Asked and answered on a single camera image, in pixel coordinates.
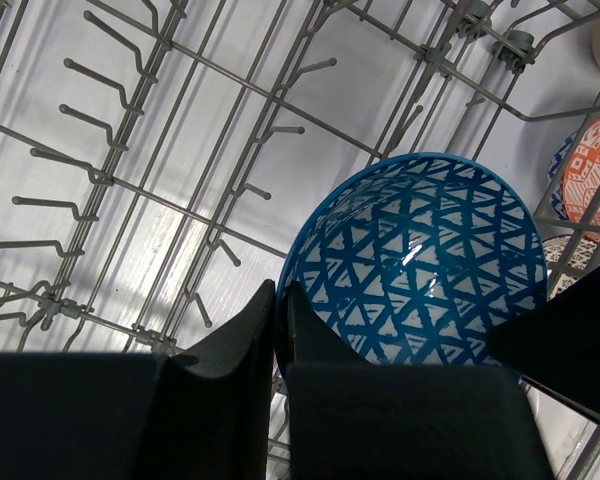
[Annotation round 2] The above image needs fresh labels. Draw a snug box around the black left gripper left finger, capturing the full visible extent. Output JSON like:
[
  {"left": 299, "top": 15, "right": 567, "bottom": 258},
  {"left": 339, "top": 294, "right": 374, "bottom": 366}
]
[{"left": 0, "top": 280, "right": 275, "bottom": 479}]

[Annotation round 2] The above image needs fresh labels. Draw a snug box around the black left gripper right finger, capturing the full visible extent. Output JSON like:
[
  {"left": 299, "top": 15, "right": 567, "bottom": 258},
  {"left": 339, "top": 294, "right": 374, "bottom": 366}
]
[{"left": 285, "top": 283, "right": 554, "bottom": 479}]

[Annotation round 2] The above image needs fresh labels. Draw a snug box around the blue triangle pattern bowl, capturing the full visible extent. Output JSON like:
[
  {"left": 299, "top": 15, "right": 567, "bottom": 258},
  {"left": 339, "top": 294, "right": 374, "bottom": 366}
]
[{"left": 279, "top": 152, "right": 548, "bottom": 366}]

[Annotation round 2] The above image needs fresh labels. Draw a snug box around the blue white patterned bowl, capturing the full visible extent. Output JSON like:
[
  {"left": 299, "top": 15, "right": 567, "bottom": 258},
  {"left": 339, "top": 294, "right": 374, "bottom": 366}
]
[{"left": 547, "top": 130, "right": 581, "bottom": 221}]

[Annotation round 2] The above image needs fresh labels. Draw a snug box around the orange white patterned bowl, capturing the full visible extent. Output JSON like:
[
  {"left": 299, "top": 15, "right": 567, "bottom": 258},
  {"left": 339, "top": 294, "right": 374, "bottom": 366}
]
[{"left": 561, "top": 117, "right": 600, "bottom": 222}]

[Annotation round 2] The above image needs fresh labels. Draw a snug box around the grey wire dish rack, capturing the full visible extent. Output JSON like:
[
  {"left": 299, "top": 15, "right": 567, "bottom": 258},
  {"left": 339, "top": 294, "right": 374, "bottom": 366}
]
[{"left": 0, "top": 1, "right": 600, "bottom": 479}]

